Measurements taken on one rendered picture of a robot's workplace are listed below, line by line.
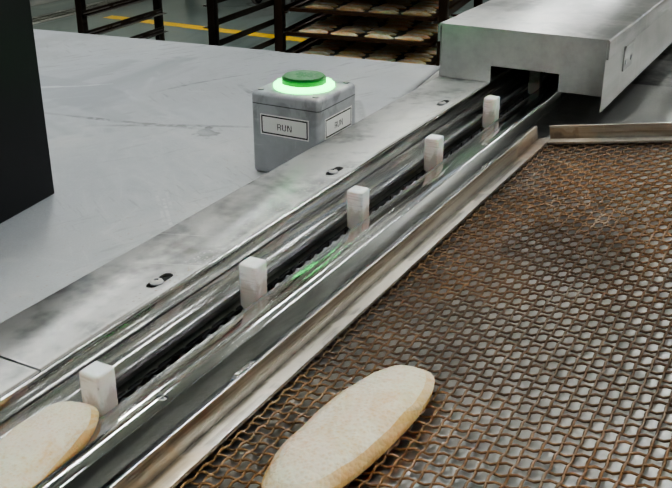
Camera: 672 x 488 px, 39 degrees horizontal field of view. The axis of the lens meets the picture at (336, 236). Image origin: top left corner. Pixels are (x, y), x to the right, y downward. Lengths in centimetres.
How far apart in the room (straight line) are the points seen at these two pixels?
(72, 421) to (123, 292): 13
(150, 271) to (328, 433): 26
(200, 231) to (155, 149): 31
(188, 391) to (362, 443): 15
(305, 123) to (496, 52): 26
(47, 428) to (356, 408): 16
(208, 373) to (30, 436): 9
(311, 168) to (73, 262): 20
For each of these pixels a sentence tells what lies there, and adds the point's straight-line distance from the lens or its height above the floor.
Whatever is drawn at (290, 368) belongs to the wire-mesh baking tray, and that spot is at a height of 89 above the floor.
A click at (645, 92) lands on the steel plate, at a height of 82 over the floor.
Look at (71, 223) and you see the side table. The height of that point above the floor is 82.
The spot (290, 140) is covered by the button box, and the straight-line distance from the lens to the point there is 85.
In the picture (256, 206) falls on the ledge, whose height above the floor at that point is 86.
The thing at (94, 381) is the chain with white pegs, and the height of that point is 87.
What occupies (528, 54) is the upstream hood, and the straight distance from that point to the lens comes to 100.
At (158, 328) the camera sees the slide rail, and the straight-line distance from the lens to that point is 56.
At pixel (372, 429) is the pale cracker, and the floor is 91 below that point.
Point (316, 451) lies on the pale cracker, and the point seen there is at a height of 91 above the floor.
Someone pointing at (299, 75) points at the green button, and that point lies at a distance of 86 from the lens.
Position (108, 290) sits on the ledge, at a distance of 58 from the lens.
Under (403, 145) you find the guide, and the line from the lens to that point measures 83.
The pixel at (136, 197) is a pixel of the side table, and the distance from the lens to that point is 83.
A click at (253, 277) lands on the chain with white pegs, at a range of 58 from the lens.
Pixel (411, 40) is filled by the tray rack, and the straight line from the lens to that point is 314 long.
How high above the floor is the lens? 112
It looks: 24 degrees down
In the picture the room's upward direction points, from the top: straight up
